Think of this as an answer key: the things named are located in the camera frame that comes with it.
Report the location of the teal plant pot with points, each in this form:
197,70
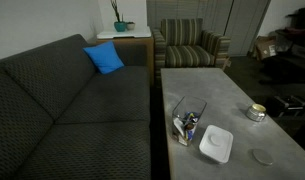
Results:
120,26

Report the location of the white square container lid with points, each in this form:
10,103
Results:
216,144

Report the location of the blue throw pillow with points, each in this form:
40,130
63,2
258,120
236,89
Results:
105,57

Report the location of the clear plastic container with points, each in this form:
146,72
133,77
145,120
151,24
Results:
185,118

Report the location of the silver tin candle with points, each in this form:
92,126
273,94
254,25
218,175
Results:
256,112

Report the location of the striped armchair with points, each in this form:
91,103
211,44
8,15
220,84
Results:
182,43

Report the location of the cardboard box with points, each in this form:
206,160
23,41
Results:
265,47

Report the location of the black case on floor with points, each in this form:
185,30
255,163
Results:
279,106

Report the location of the dark grey fabric sofa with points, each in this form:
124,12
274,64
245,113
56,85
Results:
62,119

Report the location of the wooden side table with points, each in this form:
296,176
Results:
136,51

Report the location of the small white bowl pot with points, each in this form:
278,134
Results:
130,25

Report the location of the grey concrete coffee table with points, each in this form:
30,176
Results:
226,108

